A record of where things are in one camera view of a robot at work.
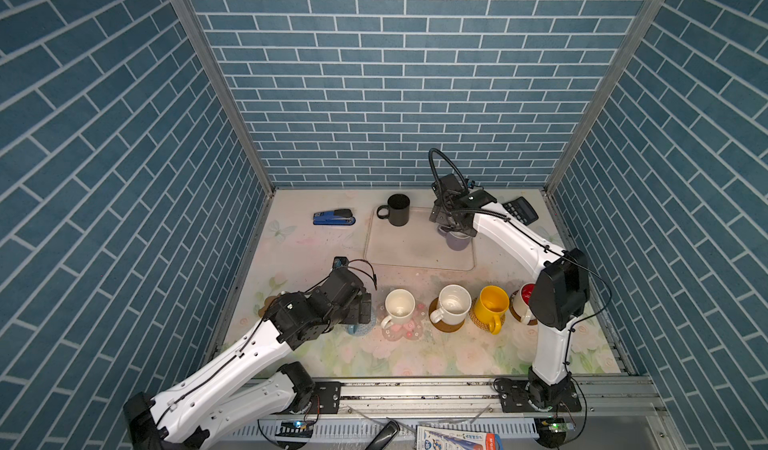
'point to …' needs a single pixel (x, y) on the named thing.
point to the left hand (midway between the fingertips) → (358, 304)
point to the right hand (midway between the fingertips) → (446, 215)
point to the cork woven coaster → (476, 319)
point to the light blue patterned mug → (360, 328)
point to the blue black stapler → (339, 216)
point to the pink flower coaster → (411, 329)
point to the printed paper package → (433, 438)
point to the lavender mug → (455, 241)
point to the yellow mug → (490, 305)
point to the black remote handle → (385, 436)
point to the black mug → (398, 207)
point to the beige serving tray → (415, 245)
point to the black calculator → (522, 209)
